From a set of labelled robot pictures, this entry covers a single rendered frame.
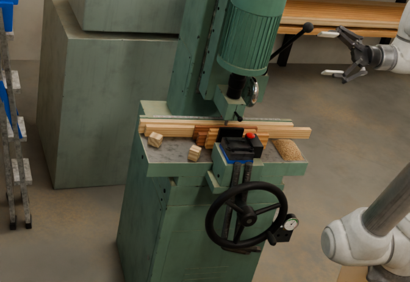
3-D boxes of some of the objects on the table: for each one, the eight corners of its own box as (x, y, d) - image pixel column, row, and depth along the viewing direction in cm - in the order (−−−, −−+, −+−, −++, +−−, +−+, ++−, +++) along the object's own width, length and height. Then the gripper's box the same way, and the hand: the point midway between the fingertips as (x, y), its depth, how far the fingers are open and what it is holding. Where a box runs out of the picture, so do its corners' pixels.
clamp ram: (219, 160, 209) (226, 138, 204) (213, 148, 215) (219, 126, 210) (243, 160, 212) (250, 139, 207) (237, 148, 218) (243, 127, 213)
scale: (153, 117, 214) (153, 116, 214) (152, 115, 215) (152, 115, 215) (280, 120, 231) (280, 119, 231) (279, 118, 232) (279, 118, 232)
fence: (137, 130, 215) (140, 116, 212) (136, 127, 216) (138, 114, 213) (288, 132, 235) (292, 121, 232) (287, 130, 237) (290, 118, 234)
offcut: (187, 159, 206) (189, 149, 204) (191, 153, 209) (193, 144, 207) (196, 162, 206) (198, 152, 204) (199, 156, 209) (201, 147, 207)
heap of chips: (284, 160, 218) (285, 154, 216) (271, 140, 228) (273, 134, 226) (304, 160, 221) (307, 154, 219) (291, 140, 231) (293, 134, 229)
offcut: (151, 139, 212) (152, 131, 210) (161, 143, 211) (163, 135, 210) (147, 143, 209) (148, 136, 207) (158, 148, 208) (159, 140, 207)
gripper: (373, 94, 210) (319, 91, 203) (365, 27, 216) (312, 22, 208) (386, 88, 203) (330, 85, 196) (377, 19, 209) (323, 13, 202)
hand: (324, 52), depth 203 cm, fingers open, 13 cm apart
